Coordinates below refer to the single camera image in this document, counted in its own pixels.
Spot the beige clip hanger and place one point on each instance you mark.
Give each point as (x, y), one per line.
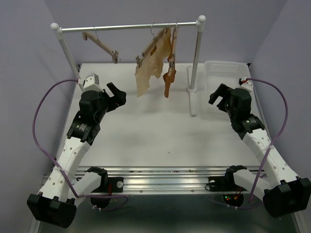
(95, 39)
(151, 48)

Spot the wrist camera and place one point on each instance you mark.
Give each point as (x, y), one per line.
(244, 83)
(92, 83)

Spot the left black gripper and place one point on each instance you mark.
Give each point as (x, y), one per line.
(118, 100)

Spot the white perforated plastic basket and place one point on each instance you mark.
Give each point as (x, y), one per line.
(216, 73)

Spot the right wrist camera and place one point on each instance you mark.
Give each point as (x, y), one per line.
(244, 83)

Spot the empty beige clip hanger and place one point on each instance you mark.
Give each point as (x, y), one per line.
(95, 39)

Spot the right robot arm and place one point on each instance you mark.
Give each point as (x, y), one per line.
(282, 191)

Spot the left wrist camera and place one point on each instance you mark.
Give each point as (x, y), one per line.
(92, 83)

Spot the white and silver clothes rack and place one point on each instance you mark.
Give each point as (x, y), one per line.
(192, 70)

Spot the brown underwear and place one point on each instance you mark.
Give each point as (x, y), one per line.
(168, 78)

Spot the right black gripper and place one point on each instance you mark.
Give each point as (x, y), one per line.
(223, 91)

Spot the beige hanger with brown garment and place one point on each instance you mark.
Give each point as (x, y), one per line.
(171, 58)

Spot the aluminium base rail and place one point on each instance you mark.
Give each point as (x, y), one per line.
(158, 180)

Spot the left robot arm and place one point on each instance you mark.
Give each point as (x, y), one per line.
(57, 201)

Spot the beige underwear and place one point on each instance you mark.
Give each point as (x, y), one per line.
(152, 65)

